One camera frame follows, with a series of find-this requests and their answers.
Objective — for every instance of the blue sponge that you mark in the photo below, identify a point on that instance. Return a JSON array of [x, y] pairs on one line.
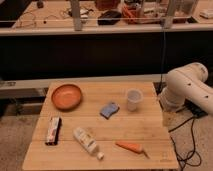
[[108, 110]]

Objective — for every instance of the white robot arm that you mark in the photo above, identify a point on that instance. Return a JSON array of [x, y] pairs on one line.
[[187, 83]]

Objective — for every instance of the orange wooden bowl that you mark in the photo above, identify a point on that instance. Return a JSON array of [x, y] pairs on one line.
[[66, 97]]

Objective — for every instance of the grey metal post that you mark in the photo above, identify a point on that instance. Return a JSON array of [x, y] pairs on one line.
[[168, 19], [75, 7]]

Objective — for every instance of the clear plastic cup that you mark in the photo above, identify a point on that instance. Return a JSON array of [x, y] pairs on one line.
[[134, 98]]

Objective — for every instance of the black power adapter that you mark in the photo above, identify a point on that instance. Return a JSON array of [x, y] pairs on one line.
[[195, 110]]

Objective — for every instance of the white plastic bottle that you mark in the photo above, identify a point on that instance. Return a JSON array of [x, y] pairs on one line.
[[88, 142]]

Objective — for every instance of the orange tool on bench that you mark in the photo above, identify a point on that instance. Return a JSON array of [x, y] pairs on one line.
[[130, 15]]

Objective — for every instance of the grey metal post right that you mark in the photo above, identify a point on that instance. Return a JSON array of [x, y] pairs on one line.
[[168, 19]]

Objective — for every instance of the black bag on bench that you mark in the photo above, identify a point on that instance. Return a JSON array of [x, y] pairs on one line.
[[110, 17]]

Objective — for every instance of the orange pepper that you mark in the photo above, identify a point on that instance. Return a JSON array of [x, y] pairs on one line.
[[134, 147]]

